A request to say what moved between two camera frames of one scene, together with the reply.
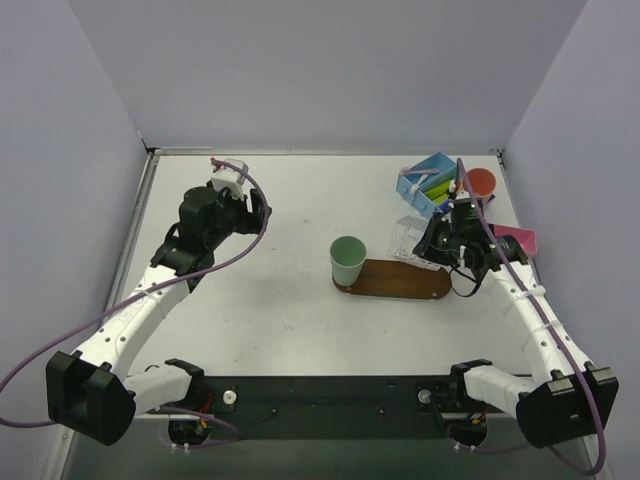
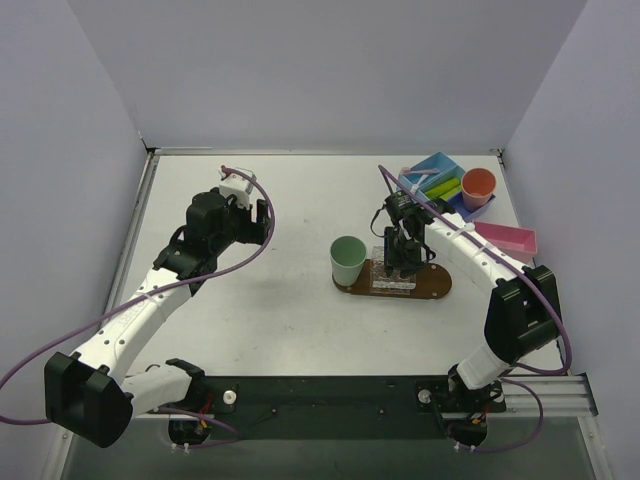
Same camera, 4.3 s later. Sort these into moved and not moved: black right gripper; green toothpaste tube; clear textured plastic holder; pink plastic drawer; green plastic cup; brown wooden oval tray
Moved: black right gripper; clear textured plastic holder
Not moved: pink plastic drawer; green plastic cup; brown wooden oval tray; green toothpaste tube
